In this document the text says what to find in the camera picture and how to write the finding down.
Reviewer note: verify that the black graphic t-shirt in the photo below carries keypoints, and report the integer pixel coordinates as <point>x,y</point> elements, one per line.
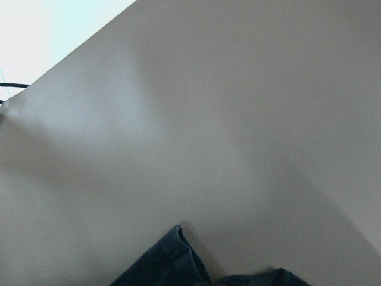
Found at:
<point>173,261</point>

